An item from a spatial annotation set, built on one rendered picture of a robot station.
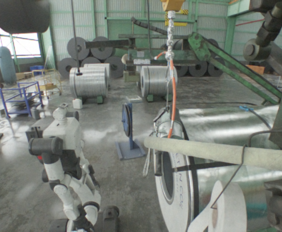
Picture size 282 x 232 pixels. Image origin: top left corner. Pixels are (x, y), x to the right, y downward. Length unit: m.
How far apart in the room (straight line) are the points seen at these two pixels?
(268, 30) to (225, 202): 0.33
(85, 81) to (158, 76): 2.68
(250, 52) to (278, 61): 0.05
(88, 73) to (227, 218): 6.00
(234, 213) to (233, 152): 0.12
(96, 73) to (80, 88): 0.80
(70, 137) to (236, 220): 0.93
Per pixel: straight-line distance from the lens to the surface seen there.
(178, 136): 0.84
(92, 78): 6.04
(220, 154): 0.34
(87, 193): 1.44
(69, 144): 1.09
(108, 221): 1.96
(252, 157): 0.33
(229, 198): 0.39
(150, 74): 6.08
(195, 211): 1.10
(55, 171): 1.05
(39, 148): 0.99
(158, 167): 0.88
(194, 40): 1.86
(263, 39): 0.37
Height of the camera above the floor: 1.80
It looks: 22 degrees down
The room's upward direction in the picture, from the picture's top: straight up
